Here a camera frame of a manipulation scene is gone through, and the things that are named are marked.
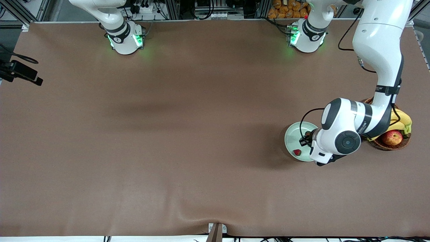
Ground pale green plate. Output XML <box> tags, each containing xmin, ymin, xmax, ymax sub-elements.
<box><xmin>284</xmin><ymin>121</ymin><xmax>319</xmax><ymax>162</ymax></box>

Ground red apple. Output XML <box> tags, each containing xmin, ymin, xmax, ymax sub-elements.
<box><xmin>382</xmin><ymin>130</ymin><xmax>403</xmax><ymax>146</ymax></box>

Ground brown wicker basket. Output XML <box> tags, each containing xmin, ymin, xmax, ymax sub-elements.
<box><xmin>364</xmin><ymin>97</ymin><xmax>411</xmax><ymax>151</ymax></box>

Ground yellow banana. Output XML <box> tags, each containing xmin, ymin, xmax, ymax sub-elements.
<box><xmin>366</xmin><ymin>121</ymin><xmax>406</xmax><ymax>142</ymax></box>
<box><xmin>390</xmin><ymin>109</ymin><xmax>412</xmax><ymax>126</ymax></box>

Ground brown table cover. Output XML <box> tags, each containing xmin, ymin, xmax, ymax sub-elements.
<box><xmin>0</xmin><ymin>18</ymin><xmax>430</xmax><ymax>238</ymax></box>

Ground bag of orange fruit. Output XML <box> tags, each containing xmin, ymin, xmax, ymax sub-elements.
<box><xmin>268</xmin><ymin>0</ymin><xmax>311</xmax><ymax>19</ymax></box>

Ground white power strip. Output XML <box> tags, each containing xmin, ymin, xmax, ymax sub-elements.
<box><xmin>134</xmin><ymin>0</ymin><xmax>154</xmax><ymax>14</ymax></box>

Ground white connector block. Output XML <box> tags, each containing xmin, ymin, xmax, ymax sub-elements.
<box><xmin>210</xmin><ymin>12</ymin><xmax>245</xmax><ymax>20</ymax></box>

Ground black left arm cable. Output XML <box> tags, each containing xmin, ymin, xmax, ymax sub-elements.
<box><xmin>300</xmin><ymin>17</ymin><xmax>403</xmax><ymax>142</ymax></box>

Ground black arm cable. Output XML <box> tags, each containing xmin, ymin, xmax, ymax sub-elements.
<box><xmin>300</xmin><ymin>17</ymin><xmax>403</xmax><ymax>142</ymax></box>
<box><xmin>0</xmin><ymin>44</ymin><xmax>39</xmax><ymax>64</ymax></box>

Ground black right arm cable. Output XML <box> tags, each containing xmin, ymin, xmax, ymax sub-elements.
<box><xmin>0</xmin><ymin>44</ymin><xmax>39</xmax><ymax>64</ymax></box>

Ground aluminium frame post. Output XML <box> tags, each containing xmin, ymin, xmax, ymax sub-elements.
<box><xmin>0</xmin><ymin>0</ymin><xmax>37</xmax><ymax>32</ymax></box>
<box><xmin>405</xmin><ymin>0</ymin><xmax>430</xmax><ymax>27</ymax></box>

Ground metal table bracket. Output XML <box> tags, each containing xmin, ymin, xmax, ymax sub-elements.
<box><xmin>206</xmin><ymin>223</ymin><xmax>227</xmax><ymax>242</ymax></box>

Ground aluminium frame profile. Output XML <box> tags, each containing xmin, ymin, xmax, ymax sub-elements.
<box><xmin>165</xmin><ymin>0</ymin><xmax>180</xmax><ymax>20</ymax></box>
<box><xmin>256</xmin><ymin>0</ymin><xmax>271</xmax><ymax>19</ymax></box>

